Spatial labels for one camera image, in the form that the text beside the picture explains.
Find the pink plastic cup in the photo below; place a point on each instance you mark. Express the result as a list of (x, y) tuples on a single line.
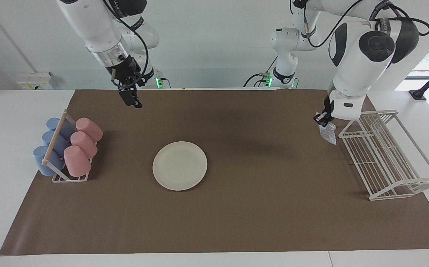
[(89, 128), (84, 144), (76, 161)]

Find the cream round plate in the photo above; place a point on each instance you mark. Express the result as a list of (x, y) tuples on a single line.
[(180, 166)]

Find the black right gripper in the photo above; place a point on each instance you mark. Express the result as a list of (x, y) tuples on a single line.
[(125, 72)]

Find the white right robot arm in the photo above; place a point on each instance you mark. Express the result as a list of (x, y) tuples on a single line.
[(95, 26)]

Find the blue plastic cup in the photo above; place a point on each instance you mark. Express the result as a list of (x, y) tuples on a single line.
[(53, 123), (43, 160), (49, 139)]

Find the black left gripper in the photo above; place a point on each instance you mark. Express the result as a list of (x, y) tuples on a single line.
[(328, 109)]

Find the white wall socket box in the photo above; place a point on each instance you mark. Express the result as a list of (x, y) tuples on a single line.
[(34, 81)]

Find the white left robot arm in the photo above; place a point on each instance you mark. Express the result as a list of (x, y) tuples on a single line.
[(355, 59)]

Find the brown table mat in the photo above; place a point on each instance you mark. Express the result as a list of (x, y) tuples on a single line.
[(236, 222)]

